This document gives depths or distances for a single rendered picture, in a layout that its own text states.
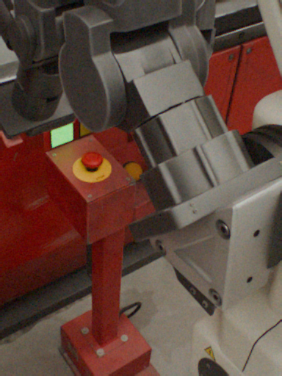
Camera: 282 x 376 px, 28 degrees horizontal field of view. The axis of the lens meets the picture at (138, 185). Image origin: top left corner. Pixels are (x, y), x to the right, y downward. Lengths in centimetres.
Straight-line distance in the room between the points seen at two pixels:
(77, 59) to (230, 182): 15
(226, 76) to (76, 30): 109
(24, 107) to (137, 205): 47
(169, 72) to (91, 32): 7
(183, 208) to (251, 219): 5
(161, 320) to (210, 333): 95
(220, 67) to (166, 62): 102
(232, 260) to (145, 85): 14
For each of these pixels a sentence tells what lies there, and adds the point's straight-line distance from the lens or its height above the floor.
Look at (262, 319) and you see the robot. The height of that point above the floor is 90.
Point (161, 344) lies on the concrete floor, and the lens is 173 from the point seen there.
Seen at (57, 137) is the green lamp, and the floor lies 81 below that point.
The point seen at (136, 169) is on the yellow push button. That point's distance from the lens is 113.
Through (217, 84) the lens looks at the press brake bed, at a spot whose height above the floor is 67.
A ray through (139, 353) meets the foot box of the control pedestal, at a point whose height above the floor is 12.
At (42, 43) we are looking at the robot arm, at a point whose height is 122.
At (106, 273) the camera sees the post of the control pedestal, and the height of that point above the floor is 45.
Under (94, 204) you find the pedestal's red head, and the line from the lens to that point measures 100.
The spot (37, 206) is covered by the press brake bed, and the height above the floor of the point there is 50.
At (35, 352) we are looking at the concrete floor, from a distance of 171.
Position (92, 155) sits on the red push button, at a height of 81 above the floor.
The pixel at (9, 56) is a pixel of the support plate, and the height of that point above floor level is 100.
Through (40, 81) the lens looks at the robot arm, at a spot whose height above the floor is 115.
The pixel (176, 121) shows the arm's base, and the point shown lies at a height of 124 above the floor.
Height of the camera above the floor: 150
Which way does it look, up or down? 45 degrees down
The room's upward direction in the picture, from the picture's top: 5 degrees clockwise
